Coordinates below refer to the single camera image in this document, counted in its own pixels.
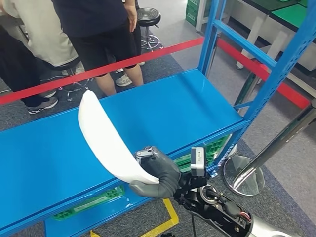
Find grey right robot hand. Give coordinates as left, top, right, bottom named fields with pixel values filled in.
left=129, top=146, right=182, bottom=199

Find white curved plastic part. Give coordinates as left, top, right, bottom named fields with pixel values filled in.
left=78, top=90, right=160, bottom=185

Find blue metal shelf rack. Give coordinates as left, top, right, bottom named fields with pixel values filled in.
left=0, top=0, right=316, bottom=237

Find white round shelf foot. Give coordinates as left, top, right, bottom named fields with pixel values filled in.
left=225, top=144, right=238, bottom=160

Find green top workbench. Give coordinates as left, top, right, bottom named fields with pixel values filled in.
left=235, top=0, right=316, bottom=71

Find green plastic crate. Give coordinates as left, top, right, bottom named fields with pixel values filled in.
left=173, top=135, right=231, bottom=167
left=52, top=185, right=125, bottom=221
left=173, top=158, right=216, bottom=173

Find red barrier belt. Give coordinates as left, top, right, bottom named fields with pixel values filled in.
left=0, top=37, right=205, bottom=105
left=216, top=39, right=311, bottom=110

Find black round stool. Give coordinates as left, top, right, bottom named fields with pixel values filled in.
left=137, top=7, right=164, bottom=51

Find stacked green crates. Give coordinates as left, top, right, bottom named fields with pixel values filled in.
left=185, top=0, right=213, bottom=28

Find black stool chrome base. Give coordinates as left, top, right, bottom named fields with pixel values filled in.
left=47, top=59, right=94, bottom=102

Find person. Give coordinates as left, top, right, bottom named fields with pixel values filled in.
left=51, top=0, right=146, bottom=96
left=0, top=24, right=59, bottom=115
left=0, top=0, right=86, bottom=77

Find grey desk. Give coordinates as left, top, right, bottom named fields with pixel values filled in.
left=0, top=9, right=24, bottom=28

